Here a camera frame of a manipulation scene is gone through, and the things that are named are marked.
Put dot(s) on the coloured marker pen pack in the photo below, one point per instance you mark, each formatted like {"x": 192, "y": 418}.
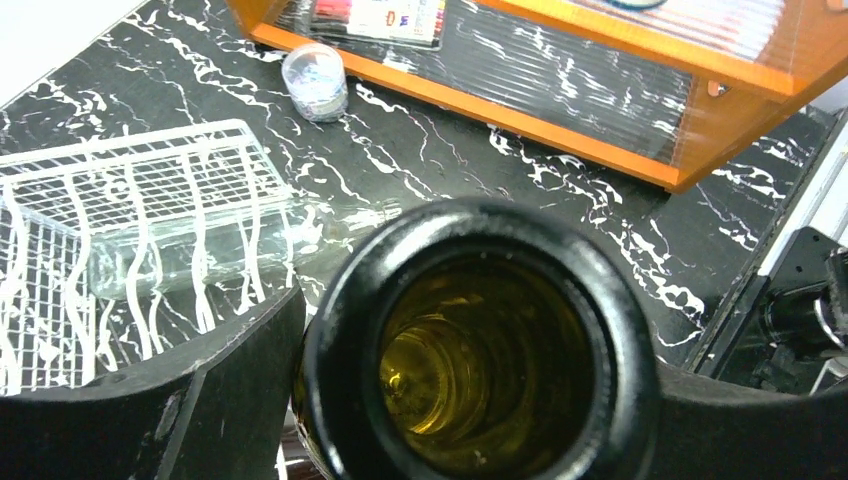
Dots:
{"x": 409, "y": 23}

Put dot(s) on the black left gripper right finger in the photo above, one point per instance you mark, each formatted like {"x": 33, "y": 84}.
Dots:
{"x": 709, "y": 429}

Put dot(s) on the clear neck bottle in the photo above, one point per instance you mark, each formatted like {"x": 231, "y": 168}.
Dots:
{"x": 223, "y": 245}

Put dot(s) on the white wire wine rack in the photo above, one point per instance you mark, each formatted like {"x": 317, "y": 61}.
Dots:
{"x": 54, "y": 331}

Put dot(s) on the small clear plastic cup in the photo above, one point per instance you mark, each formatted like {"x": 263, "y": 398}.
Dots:
{"x": 315, "y": 77}

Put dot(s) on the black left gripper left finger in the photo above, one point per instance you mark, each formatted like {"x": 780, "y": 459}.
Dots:
{"x": 211, "y": 408}

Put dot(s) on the aluminium frame rail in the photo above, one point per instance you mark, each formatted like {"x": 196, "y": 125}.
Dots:
{"x": 819, "y": 201}

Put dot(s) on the orange wooden shelf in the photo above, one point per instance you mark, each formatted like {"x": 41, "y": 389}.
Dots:
{"x": 667, "y": 94}

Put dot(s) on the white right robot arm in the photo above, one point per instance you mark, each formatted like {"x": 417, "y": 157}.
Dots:
{"x": 780, "y": 329}

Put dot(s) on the dark black-capped wine bottle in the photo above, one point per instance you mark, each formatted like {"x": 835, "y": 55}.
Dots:
{"x": 478, "y": 339}

